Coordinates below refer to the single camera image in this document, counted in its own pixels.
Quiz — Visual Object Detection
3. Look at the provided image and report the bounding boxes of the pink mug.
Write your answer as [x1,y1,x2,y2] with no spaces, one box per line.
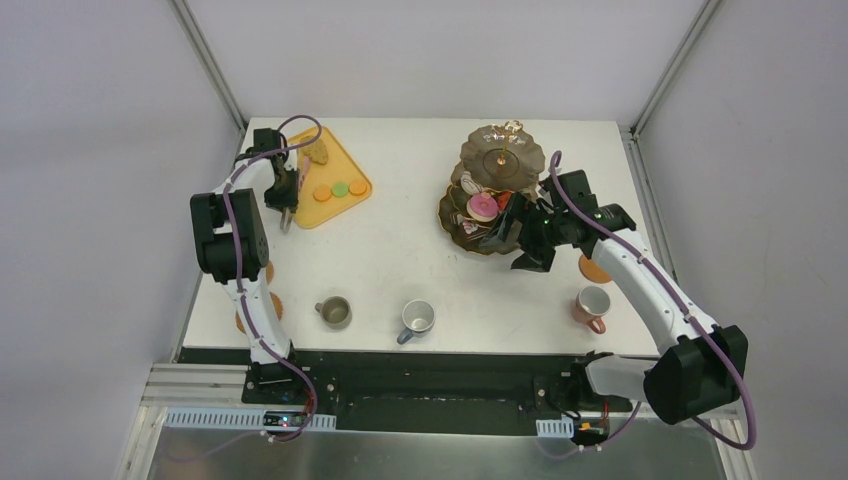
[571,286,611,335]

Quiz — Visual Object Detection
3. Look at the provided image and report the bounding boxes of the right white cable duct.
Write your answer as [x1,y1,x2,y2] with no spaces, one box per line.
[535,416,575,439]

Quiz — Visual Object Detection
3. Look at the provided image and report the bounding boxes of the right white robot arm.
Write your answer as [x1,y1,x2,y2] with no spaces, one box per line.
[482,170,756,427]

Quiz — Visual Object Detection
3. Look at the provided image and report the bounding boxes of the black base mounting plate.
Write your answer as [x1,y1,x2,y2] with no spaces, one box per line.
[178,348,635,436]

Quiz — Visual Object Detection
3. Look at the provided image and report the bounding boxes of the grey small cup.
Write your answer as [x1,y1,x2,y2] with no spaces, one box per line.
[314,296,352,330]

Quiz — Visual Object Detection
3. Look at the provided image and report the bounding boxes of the left white cable duct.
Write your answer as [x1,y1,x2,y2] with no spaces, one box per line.
[163,407,337,433]

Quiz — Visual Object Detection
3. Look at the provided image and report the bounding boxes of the yellow serving tray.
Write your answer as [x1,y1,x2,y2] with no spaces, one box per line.
[292,127,373,229]

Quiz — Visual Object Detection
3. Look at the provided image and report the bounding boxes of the orange round coaster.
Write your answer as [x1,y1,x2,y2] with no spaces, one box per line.
[578,255,612,284]

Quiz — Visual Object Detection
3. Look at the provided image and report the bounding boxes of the green sandwich cookie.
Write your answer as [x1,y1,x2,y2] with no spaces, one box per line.
[331,182,349,198]

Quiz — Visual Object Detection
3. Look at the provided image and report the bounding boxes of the chocolate cake slice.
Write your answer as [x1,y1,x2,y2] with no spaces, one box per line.
[448,211,467,226]

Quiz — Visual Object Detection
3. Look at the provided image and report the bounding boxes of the red strawberry donut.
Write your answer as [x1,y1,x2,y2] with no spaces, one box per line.
[495,191,512,211]

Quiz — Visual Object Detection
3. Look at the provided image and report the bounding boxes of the aluminium frame rail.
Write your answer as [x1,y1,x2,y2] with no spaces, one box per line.
[141,363,247,407]

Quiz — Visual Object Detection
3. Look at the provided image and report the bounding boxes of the pink frosted donut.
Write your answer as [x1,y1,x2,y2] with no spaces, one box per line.
[466,192,500,223]

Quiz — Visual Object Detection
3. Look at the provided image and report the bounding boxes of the pink handled metal tongs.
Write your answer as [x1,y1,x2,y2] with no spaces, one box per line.
[280,154,312,234]

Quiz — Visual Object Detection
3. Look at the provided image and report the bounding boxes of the three tier glass stand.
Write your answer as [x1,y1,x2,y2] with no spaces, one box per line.
[437,120,545,256]

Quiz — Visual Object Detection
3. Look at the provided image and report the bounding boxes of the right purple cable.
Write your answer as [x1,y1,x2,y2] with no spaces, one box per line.
[548,150,758,452]

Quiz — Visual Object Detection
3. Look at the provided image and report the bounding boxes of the white striped donut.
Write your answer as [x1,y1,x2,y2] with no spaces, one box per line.
[459,171,488,196]

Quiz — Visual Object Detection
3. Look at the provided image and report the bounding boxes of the white cable duct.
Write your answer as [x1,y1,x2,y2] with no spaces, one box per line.
[163,407,337,433]
[535,416,575,439]

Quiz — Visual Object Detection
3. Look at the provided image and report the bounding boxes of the blue grey mug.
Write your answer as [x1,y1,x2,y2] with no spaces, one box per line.
[396,299,436,345]

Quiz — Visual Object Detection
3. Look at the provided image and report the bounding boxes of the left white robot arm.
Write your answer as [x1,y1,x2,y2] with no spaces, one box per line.
[189,128,305,405]

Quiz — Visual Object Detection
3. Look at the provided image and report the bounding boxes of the dark chocolate cake piece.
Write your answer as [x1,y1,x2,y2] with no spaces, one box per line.
[460,220,480,238]

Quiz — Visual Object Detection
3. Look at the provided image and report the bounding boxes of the orange sandwich cookie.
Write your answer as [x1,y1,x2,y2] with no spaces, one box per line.
[348,179,370,197]
[313,184,334,203]

